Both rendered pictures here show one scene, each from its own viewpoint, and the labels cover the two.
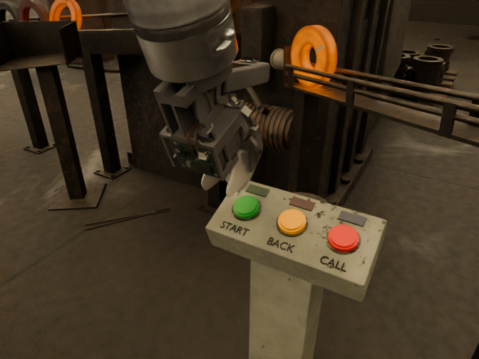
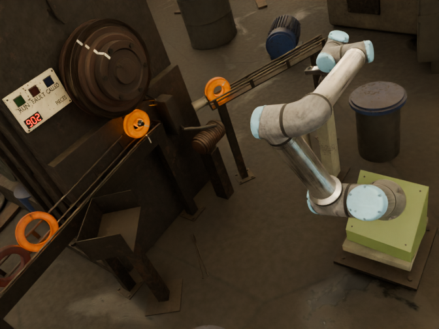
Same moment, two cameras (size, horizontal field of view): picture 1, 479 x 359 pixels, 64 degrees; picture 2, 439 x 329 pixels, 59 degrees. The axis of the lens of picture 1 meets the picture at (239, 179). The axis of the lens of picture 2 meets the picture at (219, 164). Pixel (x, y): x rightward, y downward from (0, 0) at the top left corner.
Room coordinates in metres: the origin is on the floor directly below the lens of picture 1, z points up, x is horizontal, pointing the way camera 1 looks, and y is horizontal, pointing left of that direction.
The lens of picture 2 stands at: (0.51, 1.84, 1.80)
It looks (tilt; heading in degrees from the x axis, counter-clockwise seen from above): 38 degrees down; 288
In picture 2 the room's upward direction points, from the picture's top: 20 degrees counter-clockwise
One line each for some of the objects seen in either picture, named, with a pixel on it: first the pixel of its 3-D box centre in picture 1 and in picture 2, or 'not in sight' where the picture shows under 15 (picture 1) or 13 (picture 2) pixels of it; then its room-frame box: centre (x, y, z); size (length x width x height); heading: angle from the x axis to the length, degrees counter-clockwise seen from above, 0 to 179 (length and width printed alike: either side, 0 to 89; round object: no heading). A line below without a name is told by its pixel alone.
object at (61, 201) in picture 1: (54, 121); (137, 262); (1.45, 0.74, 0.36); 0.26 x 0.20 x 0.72; 95
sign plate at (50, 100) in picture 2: not in sight; (39, 100); (1.69, 0.39, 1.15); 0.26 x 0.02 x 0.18; 60
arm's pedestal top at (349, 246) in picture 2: not in sight; (385, 234); (0.25, 0.51, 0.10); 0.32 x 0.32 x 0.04; 61
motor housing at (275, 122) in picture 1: (259, 179); (217, 161); (1.15, -0.07, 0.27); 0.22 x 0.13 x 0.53; 60
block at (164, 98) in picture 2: (258, 44); (170, 114); (1.32, -0.06, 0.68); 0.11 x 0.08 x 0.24; 150
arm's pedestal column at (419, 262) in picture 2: not in sight; (385, 241); (0.25, 0.51, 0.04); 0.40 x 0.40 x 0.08; 61
